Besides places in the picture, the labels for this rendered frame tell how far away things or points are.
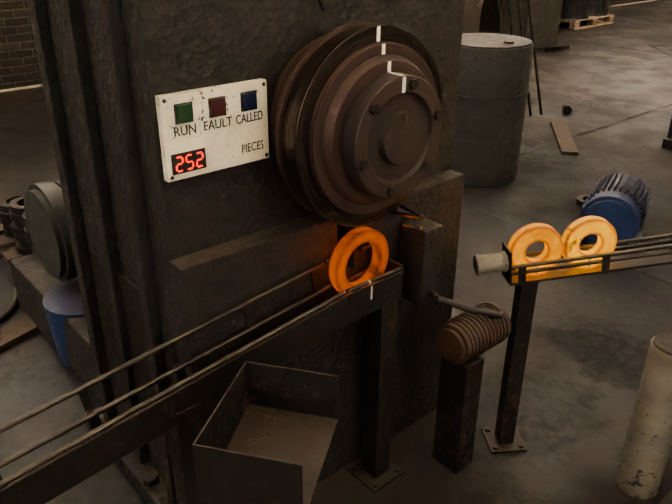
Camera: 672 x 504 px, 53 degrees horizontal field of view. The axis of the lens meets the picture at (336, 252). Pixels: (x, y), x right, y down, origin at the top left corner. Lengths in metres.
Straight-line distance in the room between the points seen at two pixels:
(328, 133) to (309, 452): 0.66
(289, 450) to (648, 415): 1.12
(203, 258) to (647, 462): 1.41
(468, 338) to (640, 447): 0.61
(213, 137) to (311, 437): 0.66
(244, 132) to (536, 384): 1.60
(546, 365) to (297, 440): 1.55
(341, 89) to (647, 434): 1.33
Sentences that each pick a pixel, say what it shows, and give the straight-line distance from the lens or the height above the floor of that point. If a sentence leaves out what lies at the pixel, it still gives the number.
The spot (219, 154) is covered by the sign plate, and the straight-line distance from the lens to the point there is 1.52.
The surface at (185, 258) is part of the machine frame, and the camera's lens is 1.56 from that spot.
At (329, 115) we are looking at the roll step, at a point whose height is 1.18.
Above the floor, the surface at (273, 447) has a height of 0.60.
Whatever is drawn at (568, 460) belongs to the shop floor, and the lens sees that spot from 2.40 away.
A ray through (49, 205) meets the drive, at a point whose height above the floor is 0.63.
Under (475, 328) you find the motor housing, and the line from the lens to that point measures 1.97.
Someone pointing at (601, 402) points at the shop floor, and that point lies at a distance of 2.68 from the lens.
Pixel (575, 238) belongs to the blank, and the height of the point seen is 0.75.
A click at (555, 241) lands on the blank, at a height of 0.74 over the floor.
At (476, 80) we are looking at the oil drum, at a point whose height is 0.69.
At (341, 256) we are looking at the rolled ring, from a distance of 1.70.
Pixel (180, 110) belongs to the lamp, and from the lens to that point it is 1.44.
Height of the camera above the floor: 1.56
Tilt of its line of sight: 26 degrees down
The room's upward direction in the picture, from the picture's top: straight up
